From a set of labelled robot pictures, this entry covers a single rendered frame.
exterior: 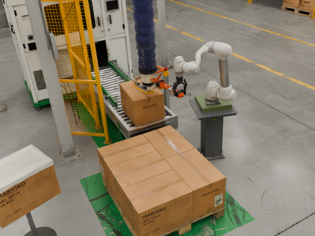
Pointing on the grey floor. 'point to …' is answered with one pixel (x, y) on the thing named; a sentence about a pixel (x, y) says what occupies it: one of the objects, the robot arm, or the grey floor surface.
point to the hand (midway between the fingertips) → (179, 92)
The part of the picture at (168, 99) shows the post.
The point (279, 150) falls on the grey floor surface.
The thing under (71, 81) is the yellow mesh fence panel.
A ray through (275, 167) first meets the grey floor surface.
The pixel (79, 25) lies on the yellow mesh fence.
